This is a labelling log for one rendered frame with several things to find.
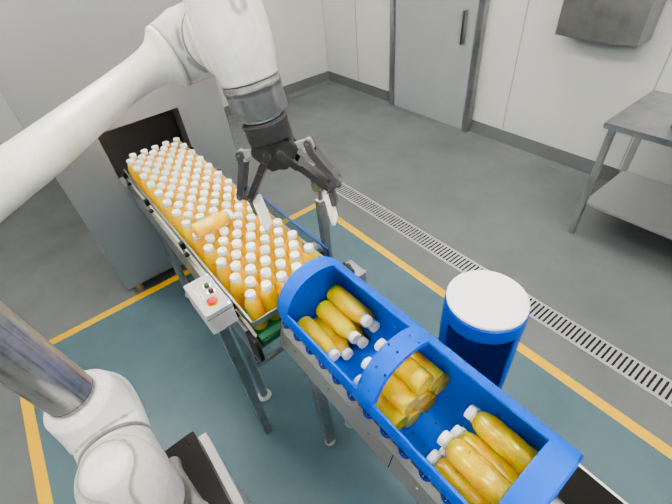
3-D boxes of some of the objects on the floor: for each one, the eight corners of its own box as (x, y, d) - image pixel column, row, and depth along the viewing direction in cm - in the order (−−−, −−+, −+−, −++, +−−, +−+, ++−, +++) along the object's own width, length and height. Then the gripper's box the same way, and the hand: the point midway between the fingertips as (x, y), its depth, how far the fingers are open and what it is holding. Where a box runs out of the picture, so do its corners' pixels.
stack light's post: (338, 345, 252) (319, 203, 179) (334, 341, 255) (314, 199, 181) (343, 341, 254) (326, 199, 180) (339, 337, 256) (321, 195, 183)
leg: (329, 448, 206) (314, 386, 164) (322, 440, 209) (306, 377, 167) (337, 441, 208) (325, 378, 166) (331, 432, 212) (317, 369, 170)
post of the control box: (266, 434, 214) (212, 317, 147) (262, 428, 216) (207, 311, 150) (272, 429, 216) (221, 312, 149) (268, 423, 218) (217, 306, 151)
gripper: (341, 93, 63) (367, 207, 76) (205, 120, 70) (250, 220, 83) (332, 109, 57) (362, 230, 70) (186, 137, 64) (236, 242, 77)
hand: (299, 220), depth 76 cm, fingers open, 13 cm apart
